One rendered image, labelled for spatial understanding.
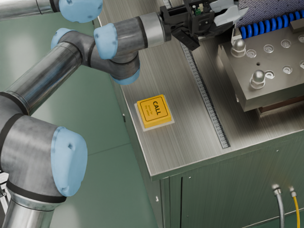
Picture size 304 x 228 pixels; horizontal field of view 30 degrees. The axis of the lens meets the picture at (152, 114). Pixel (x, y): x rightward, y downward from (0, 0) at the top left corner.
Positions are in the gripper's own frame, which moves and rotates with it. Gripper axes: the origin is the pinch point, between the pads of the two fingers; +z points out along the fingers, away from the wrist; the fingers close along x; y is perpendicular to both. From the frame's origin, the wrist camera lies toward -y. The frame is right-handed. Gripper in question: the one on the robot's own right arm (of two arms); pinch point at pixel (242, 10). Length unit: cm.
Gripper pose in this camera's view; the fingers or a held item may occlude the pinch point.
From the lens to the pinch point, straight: 137.8
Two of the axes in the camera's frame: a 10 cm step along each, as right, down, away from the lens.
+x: -3.0, -8.4, 4.5
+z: 9.5, -2.8, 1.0
